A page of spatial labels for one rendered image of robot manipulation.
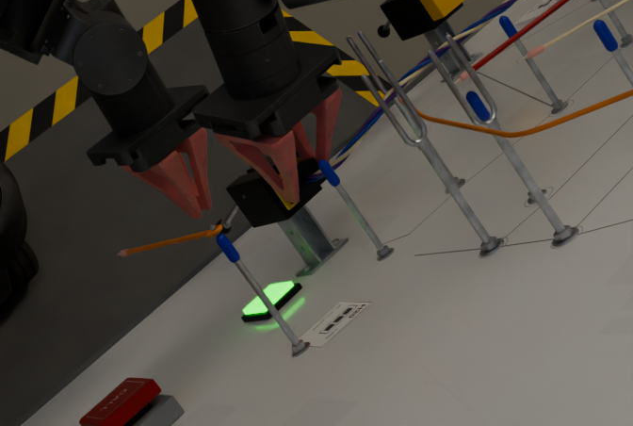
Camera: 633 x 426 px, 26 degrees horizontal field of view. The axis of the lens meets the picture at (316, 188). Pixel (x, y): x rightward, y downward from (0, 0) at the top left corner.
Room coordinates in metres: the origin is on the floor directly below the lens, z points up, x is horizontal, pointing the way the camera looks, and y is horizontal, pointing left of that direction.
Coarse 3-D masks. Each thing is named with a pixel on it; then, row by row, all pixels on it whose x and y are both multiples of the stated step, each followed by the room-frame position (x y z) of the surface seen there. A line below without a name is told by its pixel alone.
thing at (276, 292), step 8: (272, 288) 0.57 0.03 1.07; (280, 288) 0.56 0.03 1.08; (288, 288) 0.56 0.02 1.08; (296, 288) 0.56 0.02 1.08; (272, 296) 0.56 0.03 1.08; (280, 296) 0.56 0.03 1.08; (288, 296) 0.56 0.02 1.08; (248, 304) 0.56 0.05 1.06; (256, 304) 0.56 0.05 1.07; (264, 304) 0.55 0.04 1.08; (280, 304) 0.55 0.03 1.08; (248, 312) 0.55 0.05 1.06; (256, 312) 0.55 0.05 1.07; (264, 312) 0.54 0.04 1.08; (248, 320) 0.55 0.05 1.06; (256, 320) 0.54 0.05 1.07
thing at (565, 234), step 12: (456, 48) 0.53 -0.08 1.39; (432, 60) 0.52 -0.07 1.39; (444, 72) 0.52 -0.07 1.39; (468, 72) 0.53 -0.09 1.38; (480, 84) 0.52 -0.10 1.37; (456, 96) 0.51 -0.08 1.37; (468, 108) 0.51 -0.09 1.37; (492, 108) 0.51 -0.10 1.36; (492, 120) 0.51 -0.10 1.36; (504, 144) 0.50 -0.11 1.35; (516, 156) 0.49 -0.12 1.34; (516, 168) 0.49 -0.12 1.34; (528, 180) 0.48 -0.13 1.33; (540, 192) 0.48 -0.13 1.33; (540, 204) 0.47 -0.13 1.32; (552, 216) 0.47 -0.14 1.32; (564, 228) 0.46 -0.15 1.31; (576, 228) 0.47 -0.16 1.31; (564, 240) 0.46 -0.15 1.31
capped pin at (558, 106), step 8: (504, 16) 0.72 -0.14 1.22; (504, 24) 0.72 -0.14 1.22; (512, 32) 0.71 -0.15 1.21; (520, 48) 0.71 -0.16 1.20; (528, 64) 0.70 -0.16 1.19; (536, 72) 0.69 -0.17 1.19; (544, 80) 0.69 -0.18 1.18; (544, 88) 0.69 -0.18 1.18; (552, 96) 0.68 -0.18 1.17; (552, 104) 0.68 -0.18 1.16; (560, 104) 0.68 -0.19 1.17; (568, 104) 0.68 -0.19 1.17; (552, 112) 0.67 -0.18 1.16
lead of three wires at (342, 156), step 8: (392, 88) 0.67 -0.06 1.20; (384, 96) 0.66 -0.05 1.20; (392, 96) 0.66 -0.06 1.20; (376, 112) 0.65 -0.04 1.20; (368, 120) 0.64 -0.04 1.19; (376, 120) 0.64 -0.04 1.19; (368, 128) 0.63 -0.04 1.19; (360, 136) 0.63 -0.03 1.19; (352, 144) 0.62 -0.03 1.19; (344, 152) 0.62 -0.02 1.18; (336, 160) 0.62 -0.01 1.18; (344, 160) 0.62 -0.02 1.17; (336, 168) 0.61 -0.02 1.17; (312, 176) 0.62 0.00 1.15; (320, 176) 0.61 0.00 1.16
